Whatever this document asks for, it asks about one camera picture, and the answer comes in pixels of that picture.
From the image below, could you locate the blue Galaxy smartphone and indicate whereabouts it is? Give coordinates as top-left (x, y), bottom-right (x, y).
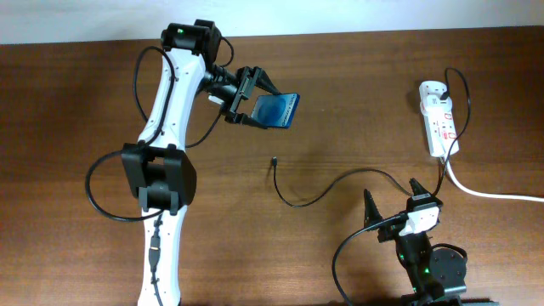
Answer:
top-left (251, 93), bottom-right (300, 129)

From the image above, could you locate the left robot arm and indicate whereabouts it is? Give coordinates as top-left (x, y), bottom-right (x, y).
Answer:
top-left (121, 20), bottom-right (279, 305)

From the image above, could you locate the white USB charger plug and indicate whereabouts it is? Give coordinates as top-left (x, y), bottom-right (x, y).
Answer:
top-left (420, 94), bottom-right (452, 116)

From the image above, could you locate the black USB charging cable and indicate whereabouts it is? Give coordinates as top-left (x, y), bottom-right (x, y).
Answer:
top-left (271, 67), bottom-right (472, 208)

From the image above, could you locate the white power strip cord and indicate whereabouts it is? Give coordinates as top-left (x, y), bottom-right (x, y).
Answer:
top-left (439, 156), bottom-right (544, 203)

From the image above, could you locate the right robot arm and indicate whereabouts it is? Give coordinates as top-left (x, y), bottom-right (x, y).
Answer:
top-left (364, 179), bottom-right (468, 305)

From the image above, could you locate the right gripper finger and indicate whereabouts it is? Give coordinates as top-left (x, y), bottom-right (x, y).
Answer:
top-left (409, 178), bottom-right (430, 197)
top-left (363, 189), bottom-right (383, 227)

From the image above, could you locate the white power strip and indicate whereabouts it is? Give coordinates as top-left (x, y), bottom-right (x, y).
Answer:
top-left (419, 81), bottom-right (459, 158)

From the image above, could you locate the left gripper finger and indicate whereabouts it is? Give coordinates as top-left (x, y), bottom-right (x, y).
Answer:
top-left (255, 67), bottom-right (281, 95)
top-left (235, 113), bottom-right (268, 129)

